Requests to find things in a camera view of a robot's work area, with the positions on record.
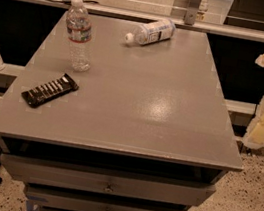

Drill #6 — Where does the right metal frame post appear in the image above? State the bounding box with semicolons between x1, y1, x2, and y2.
184;0;201;26

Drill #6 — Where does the black snack bar wrapper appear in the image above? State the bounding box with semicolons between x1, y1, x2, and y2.
21;73;79;109

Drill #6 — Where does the clear water bottle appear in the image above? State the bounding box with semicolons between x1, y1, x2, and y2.
124;19;176;46
66;0;92;72

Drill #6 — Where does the top grey drawer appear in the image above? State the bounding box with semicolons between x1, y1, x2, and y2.
0;154;216;206

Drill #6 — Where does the lying clear water bottle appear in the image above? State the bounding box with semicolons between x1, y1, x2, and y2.
124;19;176;46

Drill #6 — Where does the grey drawer cabinet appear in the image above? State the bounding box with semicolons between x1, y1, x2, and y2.
0;16;242;211

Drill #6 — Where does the middle grey drawer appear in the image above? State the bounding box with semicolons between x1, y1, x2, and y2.
25;186;180;211

